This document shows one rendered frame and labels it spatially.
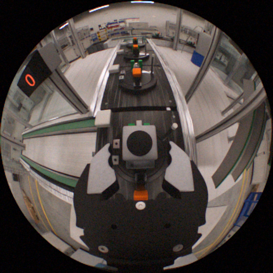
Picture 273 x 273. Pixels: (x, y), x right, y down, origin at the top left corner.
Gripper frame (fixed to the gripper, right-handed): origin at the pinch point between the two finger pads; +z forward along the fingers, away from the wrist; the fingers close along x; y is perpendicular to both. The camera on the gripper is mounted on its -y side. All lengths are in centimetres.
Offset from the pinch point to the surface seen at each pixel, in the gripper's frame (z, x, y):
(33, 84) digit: -2.2, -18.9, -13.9
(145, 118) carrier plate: 13.4, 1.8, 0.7
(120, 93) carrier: 20.4, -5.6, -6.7
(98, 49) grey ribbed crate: 152, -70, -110
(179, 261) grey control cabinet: -154, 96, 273
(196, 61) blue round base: 63, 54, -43
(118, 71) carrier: 29.4, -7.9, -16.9
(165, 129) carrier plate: 11.4, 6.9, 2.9
